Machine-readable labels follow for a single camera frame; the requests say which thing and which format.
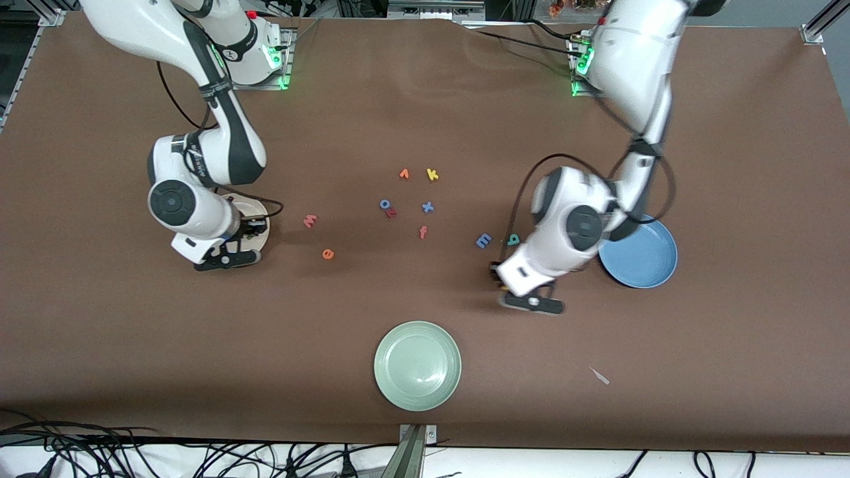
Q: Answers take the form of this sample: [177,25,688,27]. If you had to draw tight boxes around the silver metal frame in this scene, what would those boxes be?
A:
[387,0,485,21]

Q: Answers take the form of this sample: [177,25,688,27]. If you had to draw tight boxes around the beige brown plate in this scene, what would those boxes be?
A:
[219,194,271,266]

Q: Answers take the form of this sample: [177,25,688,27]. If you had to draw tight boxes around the black cable tangle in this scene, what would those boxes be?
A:
[0,408,399,478]

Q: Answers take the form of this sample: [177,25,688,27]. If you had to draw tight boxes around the aluminium frame rail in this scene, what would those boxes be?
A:
[0,7,67,130]

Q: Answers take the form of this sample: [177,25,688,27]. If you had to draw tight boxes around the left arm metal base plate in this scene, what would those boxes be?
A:
[569,37,602,98]

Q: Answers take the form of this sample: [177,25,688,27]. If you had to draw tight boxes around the thin black table cable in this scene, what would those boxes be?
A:
[525,18,582,40]
[465,27,577,52]

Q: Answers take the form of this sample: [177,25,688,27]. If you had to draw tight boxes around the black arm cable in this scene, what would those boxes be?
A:
[510,86,677,240]
[157,60,285,223]

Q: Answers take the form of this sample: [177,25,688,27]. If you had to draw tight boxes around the pale green plate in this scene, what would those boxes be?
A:
[374,321,462,412]

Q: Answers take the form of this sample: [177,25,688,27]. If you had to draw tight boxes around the aluminium profile with bracket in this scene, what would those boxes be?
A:
[800,0,850,46]

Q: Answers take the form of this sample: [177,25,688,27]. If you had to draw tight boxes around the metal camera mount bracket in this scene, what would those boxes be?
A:
[382,424,439,478]

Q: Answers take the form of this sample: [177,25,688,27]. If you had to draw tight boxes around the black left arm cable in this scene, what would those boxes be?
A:
[510,86,677,240]

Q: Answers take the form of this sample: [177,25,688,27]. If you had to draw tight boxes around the blue plate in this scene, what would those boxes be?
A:
[598,216,679,289]

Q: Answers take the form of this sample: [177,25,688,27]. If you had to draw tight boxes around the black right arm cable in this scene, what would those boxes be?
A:
[157,60,285,223]

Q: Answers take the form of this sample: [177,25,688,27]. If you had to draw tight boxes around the orange dried flowers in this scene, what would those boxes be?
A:
[548,0,598,17]

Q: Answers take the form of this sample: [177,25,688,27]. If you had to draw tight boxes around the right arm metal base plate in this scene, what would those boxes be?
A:
[221,27,294,90]

